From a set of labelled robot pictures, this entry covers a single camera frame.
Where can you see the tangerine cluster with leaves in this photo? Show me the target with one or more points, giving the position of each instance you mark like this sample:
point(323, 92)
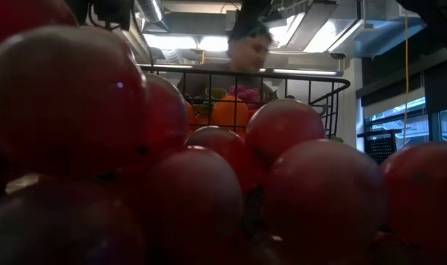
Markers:
point(228, 114)

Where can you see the pink-purple grape bunch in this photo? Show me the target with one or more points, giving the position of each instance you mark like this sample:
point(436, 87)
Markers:
point(245, 95)

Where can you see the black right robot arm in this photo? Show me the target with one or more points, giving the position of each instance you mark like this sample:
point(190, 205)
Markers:
point(444, 22)

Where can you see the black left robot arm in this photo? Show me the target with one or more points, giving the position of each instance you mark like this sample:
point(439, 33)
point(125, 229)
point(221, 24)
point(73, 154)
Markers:
point(112, 11)

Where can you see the person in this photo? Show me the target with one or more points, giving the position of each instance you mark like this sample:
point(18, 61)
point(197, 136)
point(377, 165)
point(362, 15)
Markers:
point(249, 51)

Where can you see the bright ceiling light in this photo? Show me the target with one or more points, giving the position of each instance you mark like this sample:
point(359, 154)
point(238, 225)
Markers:
point(171, 42)

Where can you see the grey ceiling box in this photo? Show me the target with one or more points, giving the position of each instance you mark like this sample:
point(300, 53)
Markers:
point(232, 20)

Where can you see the grey slanted ceiling panel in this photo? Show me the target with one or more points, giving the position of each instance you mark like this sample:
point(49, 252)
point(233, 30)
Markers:
point(304, 29)

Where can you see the black perforated crate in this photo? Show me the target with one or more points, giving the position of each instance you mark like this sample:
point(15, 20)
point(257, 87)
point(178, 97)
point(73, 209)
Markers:
point(381, 147)

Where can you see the dark red grape bunch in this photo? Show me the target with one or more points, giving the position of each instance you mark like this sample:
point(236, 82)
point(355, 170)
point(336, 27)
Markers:
point(61, 103)

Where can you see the white ceiling air unit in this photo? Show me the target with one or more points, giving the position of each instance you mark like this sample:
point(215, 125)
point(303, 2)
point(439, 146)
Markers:
point(374, 33)

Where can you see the glass window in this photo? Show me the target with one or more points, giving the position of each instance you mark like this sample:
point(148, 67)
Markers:
point(414, 127)

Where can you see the black window blind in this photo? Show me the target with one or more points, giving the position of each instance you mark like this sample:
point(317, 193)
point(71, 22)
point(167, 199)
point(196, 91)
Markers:
point(442, 92)

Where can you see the silver round ceiling duct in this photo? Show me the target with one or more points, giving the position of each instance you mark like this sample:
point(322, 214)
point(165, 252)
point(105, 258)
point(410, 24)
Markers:
point(151, 9)

